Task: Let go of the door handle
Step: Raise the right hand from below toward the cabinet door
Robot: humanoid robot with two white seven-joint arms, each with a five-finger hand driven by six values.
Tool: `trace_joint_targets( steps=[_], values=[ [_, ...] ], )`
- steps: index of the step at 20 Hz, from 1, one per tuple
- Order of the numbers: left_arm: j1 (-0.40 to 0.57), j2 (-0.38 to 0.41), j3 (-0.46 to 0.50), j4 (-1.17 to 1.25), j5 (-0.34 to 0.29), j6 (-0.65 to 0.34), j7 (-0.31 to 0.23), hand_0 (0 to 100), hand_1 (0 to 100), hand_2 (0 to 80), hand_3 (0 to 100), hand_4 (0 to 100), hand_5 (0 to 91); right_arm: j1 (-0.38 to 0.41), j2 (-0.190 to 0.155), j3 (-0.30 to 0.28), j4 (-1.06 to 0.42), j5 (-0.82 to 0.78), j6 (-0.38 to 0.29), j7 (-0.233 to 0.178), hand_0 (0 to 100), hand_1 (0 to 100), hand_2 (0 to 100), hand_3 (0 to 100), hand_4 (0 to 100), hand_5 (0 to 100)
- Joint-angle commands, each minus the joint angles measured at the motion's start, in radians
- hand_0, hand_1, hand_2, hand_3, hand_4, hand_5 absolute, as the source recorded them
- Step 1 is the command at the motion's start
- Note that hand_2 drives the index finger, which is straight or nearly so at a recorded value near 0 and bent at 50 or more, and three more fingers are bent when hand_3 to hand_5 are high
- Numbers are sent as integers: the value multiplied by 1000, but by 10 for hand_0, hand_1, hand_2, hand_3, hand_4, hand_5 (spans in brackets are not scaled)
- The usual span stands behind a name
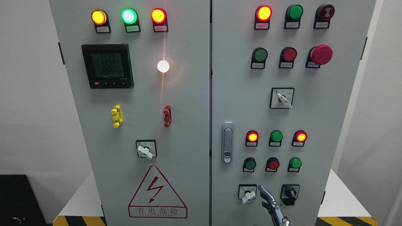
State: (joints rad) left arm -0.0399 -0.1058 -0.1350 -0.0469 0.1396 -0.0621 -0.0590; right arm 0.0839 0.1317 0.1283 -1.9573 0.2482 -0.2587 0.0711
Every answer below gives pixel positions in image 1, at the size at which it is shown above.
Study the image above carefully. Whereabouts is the white selector switch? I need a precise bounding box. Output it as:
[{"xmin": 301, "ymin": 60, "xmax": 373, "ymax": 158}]
[
  {"xmin": 269, "ymin": 87, "xmax": 295, "ymax": 109},
  {"xmin": 238, "ymin": 184, "xmax": 257, "ymax": 204}
]

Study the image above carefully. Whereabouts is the yellow indicator lamp top left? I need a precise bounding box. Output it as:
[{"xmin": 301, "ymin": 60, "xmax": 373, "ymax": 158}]
[{"xmin": 91, "ymin": 9, "xmax": 111, "ymax": 33}]

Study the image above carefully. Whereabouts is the red push button upper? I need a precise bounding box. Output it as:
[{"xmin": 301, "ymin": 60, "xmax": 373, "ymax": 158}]
[{"xmin": 278, "ymin": 47, "xmax": 297, "ymax": 69}]

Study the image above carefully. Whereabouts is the left grey cabinet door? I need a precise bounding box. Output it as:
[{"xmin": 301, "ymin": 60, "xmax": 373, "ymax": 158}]
[{"xmin": 49, "ymin": 0, "xmax": 210, "ymax": 226}]

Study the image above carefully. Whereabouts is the white selector switch upper right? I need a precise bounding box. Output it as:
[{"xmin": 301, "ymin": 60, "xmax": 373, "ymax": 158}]
[{"xmin": 269, "ymin": 87, "xmax": 295, "ymax": 109}]

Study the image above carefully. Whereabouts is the dark red buzzer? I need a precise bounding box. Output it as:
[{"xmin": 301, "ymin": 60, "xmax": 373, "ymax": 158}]
[{"xmin": 313, "ymin": 4, "xmax": 335, "ymax": 29}]

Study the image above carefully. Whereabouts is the red lit lamp middle left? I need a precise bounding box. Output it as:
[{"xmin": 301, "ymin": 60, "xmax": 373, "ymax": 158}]
[{"xmin": 245, "ymin": 130, "xmax": 258, "ymax": 147}]

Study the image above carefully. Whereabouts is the black box lower left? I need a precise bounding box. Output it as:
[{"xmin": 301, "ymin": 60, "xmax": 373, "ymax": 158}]
[{"xmin": 0, "ymin": 175, "xmax": 46, "ymax": 226}]

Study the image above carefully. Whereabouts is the silver door lock handle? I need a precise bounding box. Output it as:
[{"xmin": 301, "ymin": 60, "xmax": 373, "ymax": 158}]
[{"xmin": 221, "ymin": 122, "xmax": 234, "ymax": 164}]

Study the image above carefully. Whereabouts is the red push button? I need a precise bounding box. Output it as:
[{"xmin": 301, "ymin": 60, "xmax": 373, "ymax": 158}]
[
  {"xmin": 278, "ymin": 47, "xmax": 297, "ymax": 69},
  {"xmin": 265, "ymin": 157, "xmax": 280, "ymax": 173}
]

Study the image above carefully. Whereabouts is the green push button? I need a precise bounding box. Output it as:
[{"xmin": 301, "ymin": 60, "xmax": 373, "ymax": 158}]
[
  {"xmin": 287, "ymin": 157, "xmax": 302, "ymax": 173},
  {"xmin": 243, "ymin": 157, "xmax": 257, "ymax": 173},
  {"xmin": 250, "ymin": 47, "xmax": 268, "ymax": 70}
]

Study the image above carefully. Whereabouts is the red terminal connector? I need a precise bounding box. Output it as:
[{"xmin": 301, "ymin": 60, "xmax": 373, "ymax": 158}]
[{"xmin": 163, "ymin": 105, "xmax": 172, "ymax": 128}]

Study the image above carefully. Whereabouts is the red push button lower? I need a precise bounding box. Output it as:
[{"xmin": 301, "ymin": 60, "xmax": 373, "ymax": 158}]
[{"xmin": 265, "ymin": 157, "xmax": 280, "ymax": 173}]

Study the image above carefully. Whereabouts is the red lit lamp middle right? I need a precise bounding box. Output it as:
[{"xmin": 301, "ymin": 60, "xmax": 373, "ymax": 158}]
[{"xmin": 291, "ymin": 130, "xmax": 307, "ymax": 147}]

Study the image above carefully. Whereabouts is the red electric hazard warning sign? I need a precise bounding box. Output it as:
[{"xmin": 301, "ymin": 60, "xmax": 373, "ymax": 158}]
[{"xmin": 128, "ymin": 165, "xmax": 188, "ymax": 218}]

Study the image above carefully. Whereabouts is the white platform with hazard stripes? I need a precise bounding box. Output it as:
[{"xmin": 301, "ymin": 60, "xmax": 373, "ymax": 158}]
[{"xmin": 53, "ymin": 170, "xmax": 378, "ymax": 226}]

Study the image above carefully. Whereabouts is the green lamp top right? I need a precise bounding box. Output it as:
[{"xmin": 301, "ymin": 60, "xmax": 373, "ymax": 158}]
[{"xmin": 284, "ymin": 4, "xmax": 303, "ymax": 30}]

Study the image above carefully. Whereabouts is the grey cabinet door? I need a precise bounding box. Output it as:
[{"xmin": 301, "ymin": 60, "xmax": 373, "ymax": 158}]
[
  {"xmin": 49, "ymin": 0, "xmax": 210, "ymax": 226},
  {"xmin": 211, "ymin": 0, "xmax": 376, "ymax": 226}
]

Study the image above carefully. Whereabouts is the white lit indicator lamp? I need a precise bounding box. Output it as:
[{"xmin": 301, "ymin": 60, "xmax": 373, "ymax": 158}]
[{"xmin": 157, "ymin": 60, "xmax": 170, "ymax": 73}]

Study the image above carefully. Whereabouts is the right grey cabinet door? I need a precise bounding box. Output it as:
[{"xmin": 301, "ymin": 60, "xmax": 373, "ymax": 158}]
[{"xmin": 211, "ymin": 0, "xmax": 376, "ymax": 226}]

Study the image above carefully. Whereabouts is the green lit indicator lamp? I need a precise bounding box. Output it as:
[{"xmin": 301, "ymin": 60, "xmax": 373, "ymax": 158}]
[{"xmin": 121, "ymin": 8, "xmax": 141, "ymax": 33}]

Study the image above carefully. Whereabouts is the green lamp middle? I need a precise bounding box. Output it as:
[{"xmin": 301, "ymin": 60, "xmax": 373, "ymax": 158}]
[{"xmin": 269, "ymin": 130, "xmax": 283, "ymax": 147}]

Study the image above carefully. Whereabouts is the yellow terminal connector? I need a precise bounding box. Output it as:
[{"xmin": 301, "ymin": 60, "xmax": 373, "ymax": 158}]
[{"xmin": 111, "ymin": 105, "xmax": 122, "ymax": 128}]

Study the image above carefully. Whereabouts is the left door selector switch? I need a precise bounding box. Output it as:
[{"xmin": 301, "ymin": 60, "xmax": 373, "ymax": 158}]
[{"xmin": 135, "ymin": 140, "xmax": 158, "ymax": 160}]

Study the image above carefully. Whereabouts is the grey robot hand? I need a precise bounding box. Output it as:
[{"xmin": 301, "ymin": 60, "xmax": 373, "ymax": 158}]
[{"xmin": 258, "ymin": 185, "xmax": 291, "ymax": 226}]

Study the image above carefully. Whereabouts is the red lit indicator lamp left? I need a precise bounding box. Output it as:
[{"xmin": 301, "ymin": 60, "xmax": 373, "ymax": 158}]
[{"xmin": 151, "ymin": 8, "xmax": 168, "ymax": 32}]

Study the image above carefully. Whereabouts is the green push button lower left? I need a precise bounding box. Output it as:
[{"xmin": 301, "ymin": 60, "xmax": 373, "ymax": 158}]
[{"xmin": 243, "ymin": 157, "xmax": 257, "ymax": 173}]

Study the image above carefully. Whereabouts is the white selector switch lower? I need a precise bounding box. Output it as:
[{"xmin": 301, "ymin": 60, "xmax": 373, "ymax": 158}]
[{"xmin": 238, "ymin": 184, "xmax": 257, "ymax": 204}]

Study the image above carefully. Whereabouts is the green push button upper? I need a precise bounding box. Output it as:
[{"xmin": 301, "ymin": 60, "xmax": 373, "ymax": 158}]
[{"xmin": 250, "ymin": 47, "xmax": 268, "ymax": 70}]

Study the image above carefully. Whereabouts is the green push button lower right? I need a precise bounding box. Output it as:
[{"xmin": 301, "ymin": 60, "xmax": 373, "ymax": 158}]
[{"xmin": 287, "ymin": 157, "xmax": 302, "ymax": 173}]

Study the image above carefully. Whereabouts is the black digital power meter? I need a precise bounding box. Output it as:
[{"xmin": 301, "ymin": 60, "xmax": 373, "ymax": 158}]
[{"xmin": 81, "ymin": 43, "xmax": 134, "ymax": 89}]

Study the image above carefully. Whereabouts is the red mushroom emergency stop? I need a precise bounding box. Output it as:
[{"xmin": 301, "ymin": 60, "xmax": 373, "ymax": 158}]
[{"xmin": 305, "ymin": 45, "xmax": 333, "ymax": 69}]

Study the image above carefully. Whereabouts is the black selector switch lower right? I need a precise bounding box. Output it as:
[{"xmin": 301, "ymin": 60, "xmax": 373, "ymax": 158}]
[{"xmin": 280, "ymin": 184, "xmax": 300, "ymax": 206}]

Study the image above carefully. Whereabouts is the red lit lamp top right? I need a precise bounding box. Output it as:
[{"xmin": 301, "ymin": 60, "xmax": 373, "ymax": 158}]
[{"xmin": 254, "ymin": 5, "xmax": 272, "ymax": 30}]

